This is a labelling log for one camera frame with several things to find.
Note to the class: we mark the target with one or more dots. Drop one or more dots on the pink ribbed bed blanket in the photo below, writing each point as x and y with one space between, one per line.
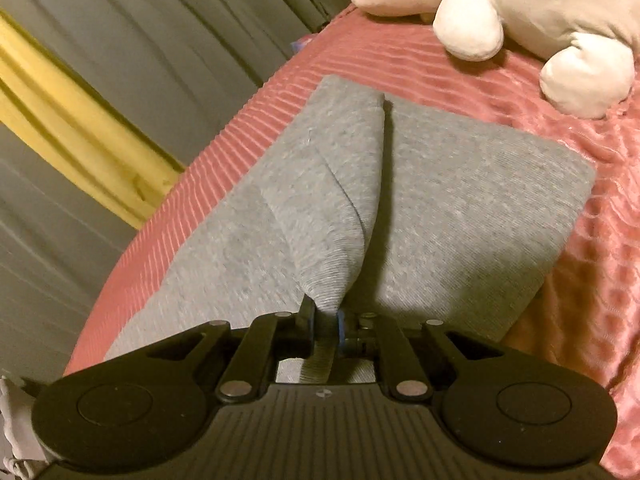
587 314

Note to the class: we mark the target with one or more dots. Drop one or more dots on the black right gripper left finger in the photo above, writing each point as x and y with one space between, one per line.
151 404

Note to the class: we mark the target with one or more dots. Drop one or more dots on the yellow curtain strip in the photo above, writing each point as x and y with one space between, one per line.
76 131

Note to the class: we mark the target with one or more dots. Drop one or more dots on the white plush toy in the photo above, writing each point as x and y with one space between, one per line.
590 48

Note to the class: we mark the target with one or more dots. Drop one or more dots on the grey sweat pants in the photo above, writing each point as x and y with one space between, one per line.
370 203

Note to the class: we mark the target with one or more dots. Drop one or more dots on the grey curtain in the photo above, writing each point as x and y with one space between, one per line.
177 69

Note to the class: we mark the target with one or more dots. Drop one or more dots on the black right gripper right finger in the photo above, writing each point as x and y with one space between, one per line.
498 404

